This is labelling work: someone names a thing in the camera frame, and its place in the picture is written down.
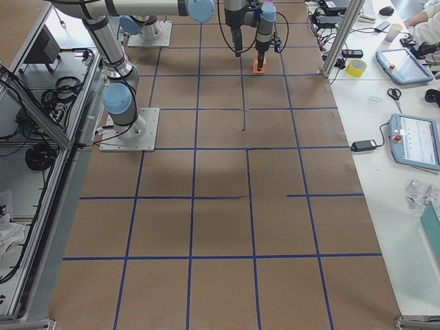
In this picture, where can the black power adapter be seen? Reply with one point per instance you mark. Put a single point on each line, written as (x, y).
(363, 145)

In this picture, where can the purple plastic cup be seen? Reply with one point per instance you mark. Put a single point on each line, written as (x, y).
(392, 33)

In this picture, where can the aluminium frame post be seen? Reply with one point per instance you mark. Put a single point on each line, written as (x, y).
(350, 18)

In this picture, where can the orange foam block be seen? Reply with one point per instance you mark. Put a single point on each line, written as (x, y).
(254, 71)

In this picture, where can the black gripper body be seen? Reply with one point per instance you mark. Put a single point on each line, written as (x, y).
(261, 45)
(236, 33)

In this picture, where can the far teach pendant tablet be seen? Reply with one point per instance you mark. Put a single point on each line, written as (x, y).
(403, 67)

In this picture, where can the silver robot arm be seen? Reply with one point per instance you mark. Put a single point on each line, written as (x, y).
(259, 15)
(119, 97)

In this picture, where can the near teach pendant tablet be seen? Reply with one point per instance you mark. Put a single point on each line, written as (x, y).
(414, 141)

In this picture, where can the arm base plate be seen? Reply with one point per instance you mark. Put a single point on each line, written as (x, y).
(140, 137)
(157, 34)

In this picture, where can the yellow tape roll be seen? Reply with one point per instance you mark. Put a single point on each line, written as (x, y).
(356, 67)

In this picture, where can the black remote handset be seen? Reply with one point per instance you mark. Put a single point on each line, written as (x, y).
(352, 53)

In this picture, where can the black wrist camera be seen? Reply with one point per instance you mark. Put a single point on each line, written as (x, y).
(277, 43)

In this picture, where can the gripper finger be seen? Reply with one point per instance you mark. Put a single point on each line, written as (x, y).
(237, 40)
(260, 63)

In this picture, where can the black scissors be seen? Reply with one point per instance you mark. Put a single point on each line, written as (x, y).
(395, 94)

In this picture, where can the teach pendant tablet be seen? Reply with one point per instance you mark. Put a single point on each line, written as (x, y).
(403, 67)
(414, 141)

